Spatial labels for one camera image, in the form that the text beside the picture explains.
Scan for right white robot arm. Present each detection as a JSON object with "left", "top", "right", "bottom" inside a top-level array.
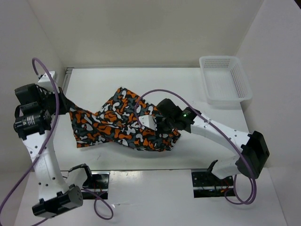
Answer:
[{"left": 156, "top": 98, "right": 269, "bottom": 185}]

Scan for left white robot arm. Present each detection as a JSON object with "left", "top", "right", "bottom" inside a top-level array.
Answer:
[{"left": 13, "top": 83, "right": 94, "bottom": 218}]

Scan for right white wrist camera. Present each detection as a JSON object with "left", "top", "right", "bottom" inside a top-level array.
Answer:
[{"left": 138, "top": 115, "right": 157, "bottom": 131}]

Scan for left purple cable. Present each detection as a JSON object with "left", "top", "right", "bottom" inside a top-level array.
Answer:
[{"left": 0, "top": 57, "right": 114, "bottom": 226}]

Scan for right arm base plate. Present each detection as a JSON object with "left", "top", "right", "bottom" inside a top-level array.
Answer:
[{"left": 191, "top": 170, "right": 235, "bottom": 198}]

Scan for white plastic basket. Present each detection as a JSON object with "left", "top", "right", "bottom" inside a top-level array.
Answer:
[{"left": 199, "top": 56, "right": 253, "bottom": 106}]

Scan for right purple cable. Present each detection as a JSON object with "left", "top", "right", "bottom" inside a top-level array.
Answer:
[{"left": 135, "top": 89, "right": 258, "bottom": 205}]

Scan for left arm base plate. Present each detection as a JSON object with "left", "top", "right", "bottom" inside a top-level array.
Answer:
[{"left": 81, "top": 171, "right": 110, "bottom": 200}]

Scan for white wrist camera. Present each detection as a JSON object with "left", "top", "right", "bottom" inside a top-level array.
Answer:
[
  {"left": 138, "top": 115, "right": 157, "bottom": 131},
  {"left": 38, "top": 71, "right": 57, "bottom": 90}
]

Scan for orange camouflage shorts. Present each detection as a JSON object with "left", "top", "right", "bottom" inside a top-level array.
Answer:
[{"left": 69, "top": 87, "right": 181, "bottom": 152}]

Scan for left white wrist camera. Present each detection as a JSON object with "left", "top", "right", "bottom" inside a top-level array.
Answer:
[{"left": 38, "top": 71, "right": 57, "bottom": 90}]

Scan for purple cable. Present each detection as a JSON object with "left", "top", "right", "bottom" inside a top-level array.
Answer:
[
  {"left": 135, "top": 89, "right": 258, "bottom": 205},
  {"left": 0, "top": 57, "right": 114, "bottom": 226}
]

